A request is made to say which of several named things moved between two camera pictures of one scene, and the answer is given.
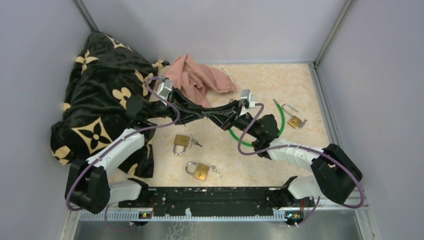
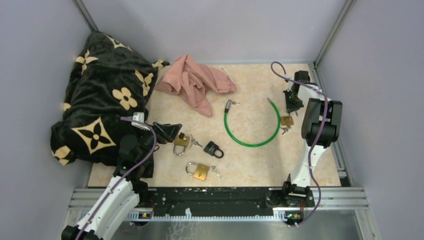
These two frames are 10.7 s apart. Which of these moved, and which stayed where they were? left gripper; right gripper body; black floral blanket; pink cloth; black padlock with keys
Moved: left gripper; black padlock with keys; right gripper body
Stayed: pink cloth; black floral blanket
